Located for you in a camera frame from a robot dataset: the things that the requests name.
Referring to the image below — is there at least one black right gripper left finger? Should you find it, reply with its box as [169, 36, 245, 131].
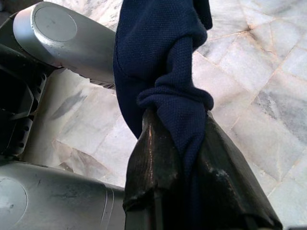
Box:
[122, 108, 184, 230]

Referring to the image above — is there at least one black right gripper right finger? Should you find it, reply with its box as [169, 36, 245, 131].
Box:
[198, 112, 283, 230]

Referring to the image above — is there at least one black garment with red trim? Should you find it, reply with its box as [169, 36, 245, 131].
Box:
[112, 0, 214, 230]

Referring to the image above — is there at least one grey right robot leg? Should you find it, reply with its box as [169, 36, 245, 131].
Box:
[0, 160, 127, 230]

